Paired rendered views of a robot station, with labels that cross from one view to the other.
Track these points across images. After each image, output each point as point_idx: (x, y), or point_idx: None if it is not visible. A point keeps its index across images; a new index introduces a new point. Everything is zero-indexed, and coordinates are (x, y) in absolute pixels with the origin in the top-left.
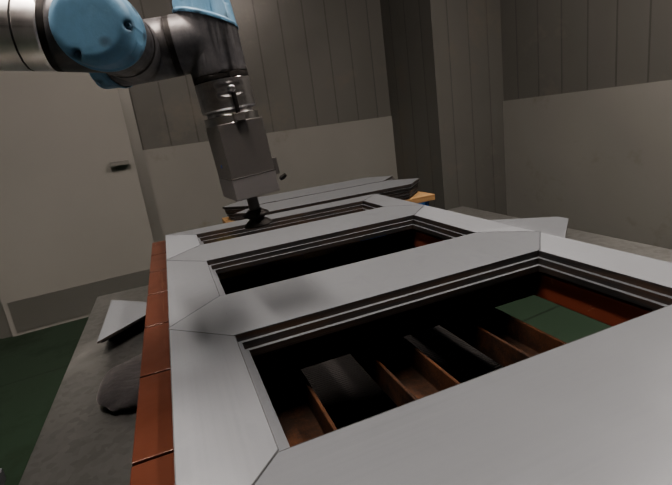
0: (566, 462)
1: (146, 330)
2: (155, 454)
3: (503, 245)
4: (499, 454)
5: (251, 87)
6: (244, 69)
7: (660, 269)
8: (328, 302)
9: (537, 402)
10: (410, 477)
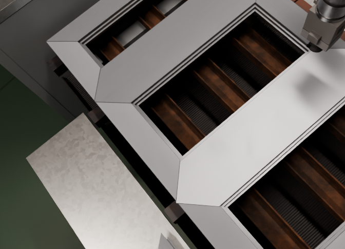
0: (188, 15)
1: None
2: (296, 1)
3: (200, 171)
4: (202, 13)
5: (322, 5)
6: None
7: (132, 129)
8: (283, 83)
9: (192, 32)
10: (221, 3)
